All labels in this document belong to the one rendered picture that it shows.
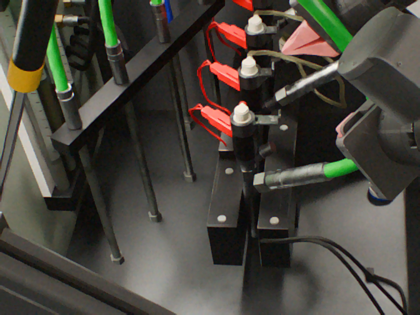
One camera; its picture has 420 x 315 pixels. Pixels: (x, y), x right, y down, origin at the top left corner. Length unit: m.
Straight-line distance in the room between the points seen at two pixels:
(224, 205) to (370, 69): 0.51
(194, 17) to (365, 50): 0.58
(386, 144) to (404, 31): 0.14
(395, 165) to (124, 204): 0.65
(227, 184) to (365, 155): 0.42
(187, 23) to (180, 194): 0.28
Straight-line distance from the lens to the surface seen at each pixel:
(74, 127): 0.98
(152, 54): 1.06
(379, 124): 0.65
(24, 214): 1.06
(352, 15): 0.77
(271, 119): 0.93
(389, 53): 0.53
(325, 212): 1.20
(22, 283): 0.61
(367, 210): 1.20
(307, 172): 0.79
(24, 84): 0.48
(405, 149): 0.63
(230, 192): 1.03
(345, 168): 0.76
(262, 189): 0.84
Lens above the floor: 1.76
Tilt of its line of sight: 47 degrees down
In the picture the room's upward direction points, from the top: 9 degrees counter-clockwise
